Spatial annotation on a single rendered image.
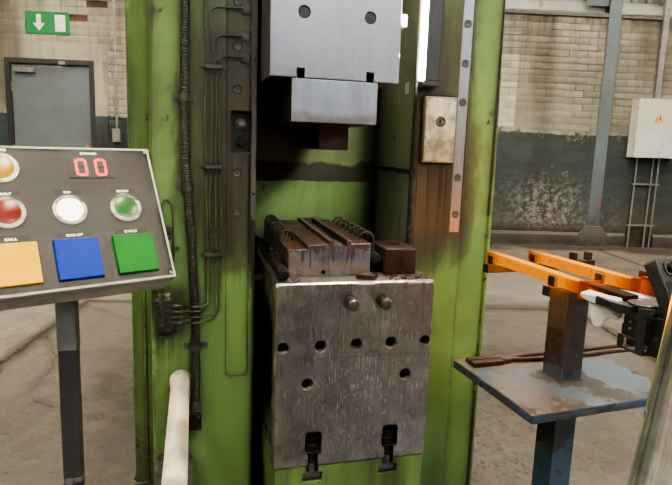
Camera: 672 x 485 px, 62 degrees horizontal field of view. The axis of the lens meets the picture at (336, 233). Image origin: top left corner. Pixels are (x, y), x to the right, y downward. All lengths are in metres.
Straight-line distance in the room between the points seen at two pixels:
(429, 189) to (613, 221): 6.90
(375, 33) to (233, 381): 0.93
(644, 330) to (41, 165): 1.07
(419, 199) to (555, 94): 6.45
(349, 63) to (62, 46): 6.71
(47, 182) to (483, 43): 1.10
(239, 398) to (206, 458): 0.18
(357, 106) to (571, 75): 6.79
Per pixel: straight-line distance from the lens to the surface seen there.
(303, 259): 1.29
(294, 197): 1.76
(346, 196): 1.79
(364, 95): 1.30
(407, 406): 1.43
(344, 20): 1.31
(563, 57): 7.97
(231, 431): 1.58
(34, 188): 1.12
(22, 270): 1.05
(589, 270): 1.32
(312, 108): 1.27
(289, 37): 1.28
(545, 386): 1.36
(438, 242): 1.55
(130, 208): 1.14
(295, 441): 1.39
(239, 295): 1.44
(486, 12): 1.62
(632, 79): 8.36
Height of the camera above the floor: 1.22
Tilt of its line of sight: 9 degrees down
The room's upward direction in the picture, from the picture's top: 2 degrees clockwise
